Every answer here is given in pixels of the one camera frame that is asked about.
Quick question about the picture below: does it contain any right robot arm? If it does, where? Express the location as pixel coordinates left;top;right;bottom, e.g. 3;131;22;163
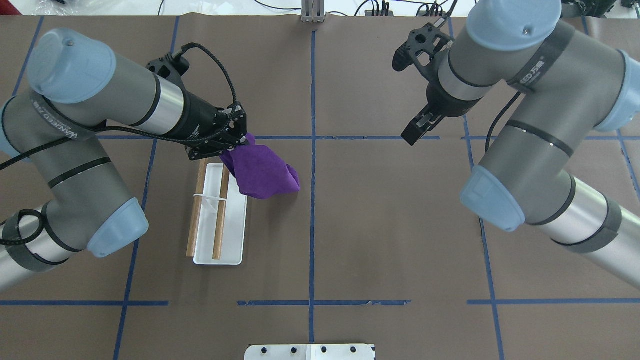
392;0;640;288

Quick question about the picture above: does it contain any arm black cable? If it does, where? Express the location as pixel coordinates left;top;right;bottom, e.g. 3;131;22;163
0;42;238;246
484;92;523;153

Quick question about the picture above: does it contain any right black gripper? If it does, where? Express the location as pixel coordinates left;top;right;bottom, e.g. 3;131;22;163
400;82;482;146

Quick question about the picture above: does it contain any purple towel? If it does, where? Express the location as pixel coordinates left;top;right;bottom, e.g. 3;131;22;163
220;133;301;200

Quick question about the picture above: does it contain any white rack base tray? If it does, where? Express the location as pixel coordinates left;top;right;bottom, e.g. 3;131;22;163
192;163;248;265

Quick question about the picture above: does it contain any aluminium frame post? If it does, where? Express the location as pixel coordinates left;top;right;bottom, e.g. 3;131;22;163
301;0;327;24

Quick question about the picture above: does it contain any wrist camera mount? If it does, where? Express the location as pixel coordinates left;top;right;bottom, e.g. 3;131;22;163
391;19;454;82
145;53;190;89

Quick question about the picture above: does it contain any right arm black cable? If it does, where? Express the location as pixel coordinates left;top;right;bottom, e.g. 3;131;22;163
484;92;523;153

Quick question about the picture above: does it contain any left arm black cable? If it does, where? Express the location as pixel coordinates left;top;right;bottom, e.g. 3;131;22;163
0;42;238;246

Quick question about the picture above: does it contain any front wooden rack rod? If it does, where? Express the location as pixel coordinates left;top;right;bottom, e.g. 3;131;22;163
212;165;231;261

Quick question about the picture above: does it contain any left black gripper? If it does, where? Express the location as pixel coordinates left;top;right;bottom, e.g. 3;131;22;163
173;95;248;160

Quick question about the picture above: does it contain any white rack wire stand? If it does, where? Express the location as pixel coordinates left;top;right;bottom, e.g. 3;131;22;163
193;193;227;213

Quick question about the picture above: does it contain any wooden rack rod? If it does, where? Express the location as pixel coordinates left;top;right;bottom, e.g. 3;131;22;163
212;165;231;261
186;159;208;258

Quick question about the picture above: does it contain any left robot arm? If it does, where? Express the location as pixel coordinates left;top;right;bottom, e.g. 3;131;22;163
1;28;248;290

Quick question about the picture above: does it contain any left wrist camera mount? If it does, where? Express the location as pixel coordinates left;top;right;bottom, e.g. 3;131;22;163
145;53;190;89

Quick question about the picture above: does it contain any rear wooden rack rod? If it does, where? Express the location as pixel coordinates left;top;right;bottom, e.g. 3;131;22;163
186;159;208;258

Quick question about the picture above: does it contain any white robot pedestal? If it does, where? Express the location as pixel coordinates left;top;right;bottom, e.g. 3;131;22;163
244;342;377;360

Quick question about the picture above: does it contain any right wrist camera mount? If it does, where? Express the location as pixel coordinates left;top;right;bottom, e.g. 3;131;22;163
391;19;454;82

